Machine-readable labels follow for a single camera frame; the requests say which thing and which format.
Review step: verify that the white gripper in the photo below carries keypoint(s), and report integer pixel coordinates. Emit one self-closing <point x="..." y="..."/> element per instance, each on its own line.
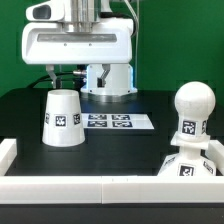
<point x="109" y="42"/>

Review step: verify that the white lamp shade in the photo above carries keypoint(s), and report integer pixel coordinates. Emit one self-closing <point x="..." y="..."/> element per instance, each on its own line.
<point x="63" y="125"/>

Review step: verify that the white lamp bulb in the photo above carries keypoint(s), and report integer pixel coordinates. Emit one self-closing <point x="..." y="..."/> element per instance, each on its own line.
<point x="194" y="102"/>

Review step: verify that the white lamp base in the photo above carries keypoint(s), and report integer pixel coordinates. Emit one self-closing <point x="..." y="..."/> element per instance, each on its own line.
<point x="188" y="161"/>

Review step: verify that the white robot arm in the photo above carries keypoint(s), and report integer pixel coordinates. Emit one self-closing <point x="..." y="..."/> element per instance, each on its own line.
<point x="83" y="32"/>

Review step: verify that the white marker sheet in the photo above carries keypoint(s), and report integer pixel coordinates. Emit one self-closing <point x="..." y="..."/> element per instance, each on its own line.
<point x="117" y="121"/>

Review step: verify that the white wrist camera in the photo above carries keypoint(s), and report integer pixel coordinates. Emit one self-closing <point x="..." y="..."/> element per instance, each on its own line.
<point x="50" y="10"/>

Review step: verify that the white left rail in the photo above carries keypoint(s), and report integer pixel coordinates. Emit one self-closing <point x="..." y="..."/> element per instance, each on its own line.
<point x="8" y="152"/>

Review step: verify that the white front rail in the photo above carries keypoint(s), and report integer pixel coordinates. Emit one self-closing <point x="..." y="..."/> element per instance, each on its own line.
<point x="109" y="190"/>

